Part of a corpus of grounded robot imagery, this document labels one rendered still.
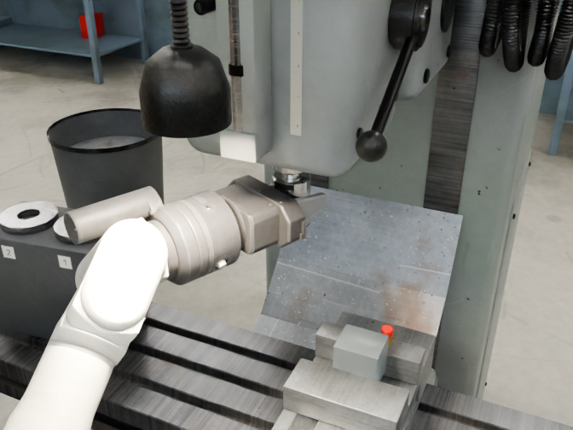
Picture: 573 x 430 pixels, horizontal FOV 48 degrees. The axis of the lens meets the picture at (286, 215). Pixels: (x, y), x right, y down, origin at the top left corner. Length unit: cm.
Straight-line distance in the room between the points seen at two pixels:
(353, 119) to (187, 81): 21
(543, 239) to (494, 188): 224
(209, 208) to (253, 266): 223
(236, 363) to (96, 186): 174
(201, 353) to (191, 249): 42
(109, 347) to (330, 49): 34
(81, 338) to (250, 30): 31
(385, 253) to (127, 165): 165
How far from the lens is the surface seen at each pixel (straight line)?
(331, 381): 85
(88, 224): 67
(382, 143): 60
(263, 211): 71
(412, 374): 91
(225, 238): 68
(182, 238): 66
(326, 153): 64
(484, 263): 119
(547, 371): 255
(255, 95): 61
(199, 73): 49
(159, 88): 50
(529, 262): 314
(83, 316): 61
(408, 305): 116
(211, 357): 106
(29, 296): 111
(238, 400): 98
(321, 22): 60
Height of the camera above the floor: 160
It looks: 29 degrees down
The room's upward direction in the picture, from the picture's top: straight up
